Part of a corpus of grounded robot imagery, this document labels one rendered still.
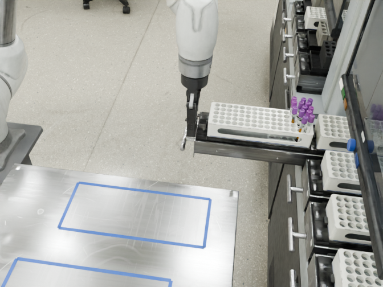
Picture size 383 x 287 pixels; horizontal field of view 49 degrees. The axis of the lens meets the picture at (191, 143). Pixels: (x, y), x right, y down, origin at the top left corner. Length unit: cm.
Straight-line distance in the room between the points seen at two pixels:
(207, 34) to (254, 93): 176
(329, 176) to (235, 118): 31
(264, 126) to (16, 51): 78
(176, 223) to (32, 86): 207
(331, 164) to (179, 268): 49
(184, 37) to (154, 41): 222
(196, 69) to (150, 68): 188
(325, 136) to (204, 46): 43
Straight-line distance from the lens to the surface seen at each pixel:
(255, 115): 123
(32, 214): 107
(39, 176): 115
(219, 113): 122
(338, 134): 124
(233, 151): 122
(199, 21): 102
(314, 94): 158
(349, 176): 114
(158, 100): 266
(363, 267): 97
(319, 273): 99
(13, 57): 139
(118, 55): 311
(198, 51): 105
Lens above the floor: 164
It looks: 44 degrees down
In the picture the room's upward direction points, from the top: 2 degrees clockwise
